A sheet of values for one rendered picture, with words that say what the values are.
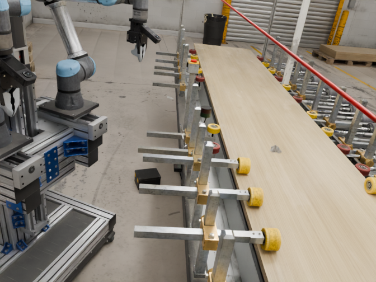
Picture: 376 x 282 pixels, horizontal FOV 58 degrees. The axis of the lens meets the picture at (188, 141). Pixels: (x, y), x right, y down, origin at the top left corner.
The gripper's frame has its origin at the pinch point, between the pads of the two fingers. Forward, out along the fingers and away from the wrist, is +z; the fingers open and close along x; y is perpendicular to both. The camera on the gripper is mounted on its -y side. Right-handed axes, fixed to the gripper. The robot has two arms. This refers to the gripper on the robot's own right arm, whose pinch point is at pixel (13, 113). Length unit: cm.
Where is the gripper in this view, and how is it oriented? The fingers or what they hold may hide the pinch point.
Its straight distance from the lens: 119.5
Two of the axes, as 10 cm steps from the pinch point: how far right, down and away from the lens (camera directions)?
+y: -9.3, -2.7, 2.7
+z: -1.2, 8.8, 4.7
